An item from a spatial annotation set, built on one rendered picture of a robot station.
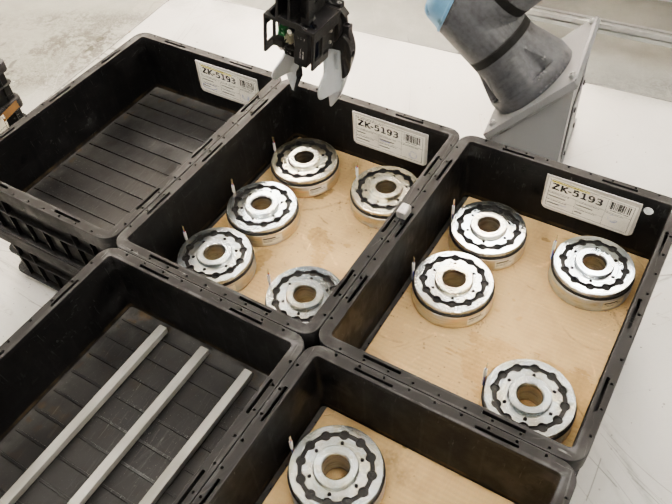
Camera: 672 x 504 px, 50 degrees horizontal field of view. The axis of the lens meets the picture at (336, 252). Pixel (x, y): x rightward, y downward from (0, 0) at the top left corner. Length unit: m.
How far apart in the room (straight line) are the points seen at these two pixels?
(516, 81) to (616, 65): 1.74
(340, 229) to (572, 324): 0.34
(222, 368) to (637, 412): 0.55
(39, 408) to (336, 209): 0.48
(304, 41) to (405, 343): 0.38
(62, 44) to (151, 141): 2.07
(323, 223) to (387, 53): 0.65
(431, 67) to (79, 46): 1.97
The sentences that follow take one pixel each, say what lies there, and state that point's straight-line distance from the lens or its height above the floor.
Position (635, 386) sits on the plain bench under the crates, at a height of 0.70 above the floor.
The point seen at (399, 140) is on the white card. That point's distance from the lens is 1.07.
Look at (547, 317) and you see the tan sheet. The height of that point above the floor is 0.83.
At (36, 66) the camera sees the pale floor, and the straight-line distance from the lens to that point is 3.19.
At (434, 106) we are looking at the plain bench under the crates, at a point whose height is 0.70.
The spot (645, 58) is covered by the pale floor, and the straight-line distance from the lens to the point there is 3.00.
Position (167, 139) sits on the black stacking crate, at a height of 0.83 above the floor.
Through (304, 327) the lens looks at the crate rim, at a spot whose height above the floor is 0.93.
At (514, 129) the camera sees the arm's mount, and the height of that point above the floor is 0.81.
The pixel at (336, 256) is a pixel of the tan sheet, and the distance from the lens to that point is 0.99.
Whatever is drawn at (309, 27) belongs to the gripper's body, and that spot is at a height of 1.13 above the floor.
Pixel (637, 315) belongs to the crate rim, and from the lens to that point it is 0.84.
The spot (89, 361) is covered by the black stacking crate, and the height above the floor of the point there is 0.83.
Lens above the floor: 1.57
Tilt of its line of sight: 48 degrees down
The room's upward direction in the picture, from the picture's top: 5 degrees counter-clockwise
